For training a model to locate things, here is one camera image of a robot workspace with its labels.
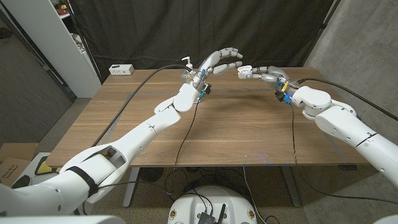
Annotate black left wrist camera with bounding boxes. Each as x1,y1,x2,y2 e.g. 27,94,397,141
198,83,213,99

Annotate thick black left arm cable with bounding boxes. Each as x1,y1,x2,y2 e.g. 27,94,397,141
90,64,188,147

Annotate black antenna module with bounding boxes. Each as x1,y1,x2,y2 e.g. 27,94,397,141
197,203,227,224

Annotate clear hand sanitizer pump bottle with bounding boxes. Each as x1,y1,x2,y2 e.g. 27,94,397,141
181,56,201,104

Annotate black round fan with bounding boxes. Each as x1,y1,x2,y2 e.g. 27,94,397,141
139,167,165,184

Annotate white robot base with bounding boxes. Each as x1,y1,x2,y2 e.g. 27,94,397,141
167,185,258,224

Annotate white AirPods case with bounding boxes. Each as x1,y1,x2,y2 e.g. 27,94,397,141
238,64,253,80

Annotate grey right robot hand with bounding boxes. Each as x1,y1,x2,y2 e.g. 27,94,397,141
238,65,299,91

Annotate white floor board black marks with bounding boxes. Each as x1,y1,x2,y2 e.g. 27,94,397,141
11,151,69,189

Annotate black backdrop curtain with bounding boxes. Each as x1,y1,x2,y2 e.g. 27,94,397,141
68,0,335,83

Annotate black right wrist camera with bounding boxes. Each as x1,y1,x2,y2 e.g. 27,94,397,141
275,81,293,105

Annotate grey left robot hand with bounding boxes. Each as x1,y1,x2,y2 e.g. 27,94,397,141
191,47,244,90

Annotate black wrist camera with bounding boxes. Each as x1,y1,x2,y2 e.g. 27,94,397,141
198,83,213,99
275,81,293,105

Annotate white power strip box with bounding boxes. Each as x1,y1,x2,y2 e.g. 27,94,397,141
108,63,135,76

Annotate thin black left wrist cable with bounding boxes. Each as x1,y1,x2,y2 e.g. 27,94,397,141
163,98,215,215

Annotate thin black arm strap cable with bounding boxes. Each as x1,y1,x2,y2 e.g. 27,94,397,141
96,181,175,200

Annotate black backdrop stand pole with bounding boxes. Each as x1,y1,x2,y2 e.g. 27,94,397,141
63,0,103,83
300,0,340,68

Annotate thin braided right wrist cable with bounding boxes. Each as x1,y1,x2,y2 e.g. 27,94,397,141
289,104,398,205

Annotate grey metal table leg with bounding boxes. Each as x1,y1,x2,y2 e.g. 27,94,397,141
281,166,302,208
123,167,141,208

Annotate brown cardboard box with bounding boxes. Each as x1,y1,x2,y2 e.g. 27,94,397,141
0,142,39,189

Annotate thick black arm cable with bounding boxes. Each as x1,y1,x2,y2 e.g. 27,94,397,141
297,77,398,122
90,64,188,147

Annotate grey floor cable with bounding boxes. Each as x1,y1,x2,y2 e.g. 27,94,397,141
241,166,269,224

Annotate white shelf cabinet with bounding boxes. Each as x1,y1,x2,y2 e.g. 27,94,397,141
1,0,102,99

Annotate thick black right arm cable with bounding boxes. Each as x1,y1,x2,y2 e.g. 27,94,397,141
297,77,398,122

